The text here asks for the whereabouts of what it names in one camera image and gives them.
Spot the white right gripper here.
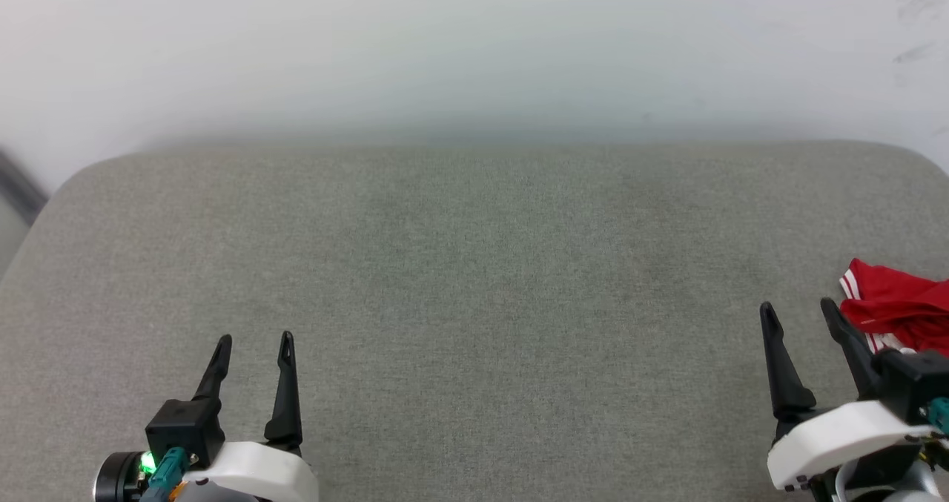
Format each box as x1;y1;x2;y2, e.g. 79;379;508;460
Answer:
759;297;939;492

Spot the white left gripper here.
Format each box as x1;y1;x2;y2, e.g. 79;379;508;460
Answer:
92;330;320;502

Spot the red basketball jersey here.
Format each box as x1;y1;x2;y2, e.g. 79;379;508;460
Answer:
839;258;949;358

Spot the grey fabric sofa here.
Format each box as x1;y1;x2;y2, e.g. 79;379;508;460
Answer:
0;141;949;502

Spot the teal left cable connector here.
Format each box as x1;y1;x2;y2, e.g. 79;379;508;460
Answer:
139;448;188;502

